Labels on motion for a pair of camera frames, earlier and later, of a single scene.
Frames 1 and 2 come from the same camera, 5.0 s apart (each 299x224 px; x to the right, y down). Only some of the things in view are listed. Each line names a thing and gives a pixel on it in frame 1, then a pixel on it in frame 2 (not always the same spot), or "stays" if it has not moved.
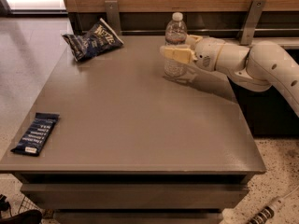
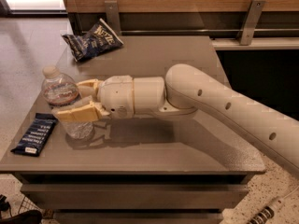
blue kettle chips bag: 93,40 stays
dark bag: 27,217 stays
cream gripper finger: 192,40 → 89,88
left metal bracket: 111,7 stays
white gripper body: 206,54 → 116,96
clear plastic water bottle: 176,35 → 60,89
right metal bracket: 253,19 stays
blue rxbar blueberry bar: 35,133 stays
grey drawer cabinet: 133,145 stays
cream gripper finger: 179,53 → 90,111
